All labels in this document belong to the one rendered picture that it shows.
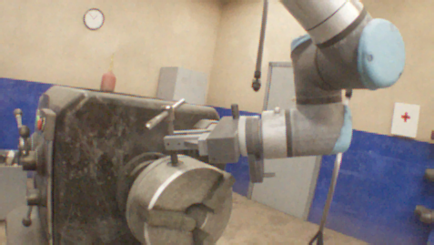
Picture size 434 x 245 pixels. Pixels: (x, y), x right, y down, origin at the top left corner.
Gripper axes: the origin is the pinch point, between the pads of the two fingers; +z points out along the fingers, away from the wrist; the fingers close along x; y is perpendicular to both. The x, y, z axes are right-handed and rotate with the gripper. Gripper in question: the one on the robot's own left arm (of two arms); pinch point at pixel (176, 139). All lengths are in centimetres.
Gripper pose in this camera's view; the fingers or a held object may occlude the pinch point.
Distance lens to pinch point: 56.7
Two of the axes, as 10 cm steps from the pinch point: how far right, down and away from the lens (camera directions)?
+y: -1.4, -9.5, -2.6
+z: -9.6, 0.7, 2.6
